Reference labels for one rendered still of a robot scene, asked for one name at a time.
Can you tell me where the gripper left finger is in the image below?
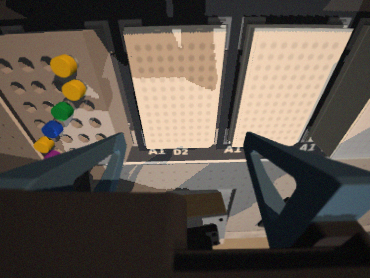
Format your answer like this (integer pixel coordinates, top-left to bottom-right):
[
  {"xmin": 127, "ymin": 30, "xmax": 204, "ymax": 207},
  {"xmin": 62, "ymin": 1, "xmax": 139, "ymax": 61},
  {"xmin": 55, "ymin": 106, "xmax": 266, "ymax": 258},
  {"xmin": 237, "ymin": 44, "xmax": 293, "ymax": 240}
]
[{"xmin": 0, "ymin": 132, "xmax": 127, "ymax": 192}]

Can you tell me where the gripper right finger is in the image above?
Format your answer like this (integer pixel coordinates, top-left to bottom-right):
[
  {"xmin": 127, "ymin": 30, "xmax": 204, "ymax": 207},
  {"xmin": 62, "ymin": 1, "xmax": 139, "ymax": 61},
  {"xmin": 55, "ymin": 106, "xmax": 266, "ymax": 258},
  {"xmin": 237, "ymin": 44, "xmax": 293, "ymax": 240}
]
[{"xmin": 243, "ymin": 131, "xmax": 370, "ymax": 248}]

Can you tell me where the beige benchtop instrument with black keypad panel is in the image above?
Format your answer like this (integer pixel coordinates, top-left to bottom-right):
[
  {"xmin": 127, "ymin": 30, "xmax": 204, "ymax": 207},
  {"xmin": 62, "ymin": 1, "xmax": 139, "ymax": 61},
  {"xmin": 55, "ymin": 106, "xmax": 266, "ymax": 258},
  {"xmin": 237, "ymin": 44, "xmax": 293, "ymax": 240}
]
[{"xmin": 0, "ymin": 153, "xmax": 91, "ymax": 192}]

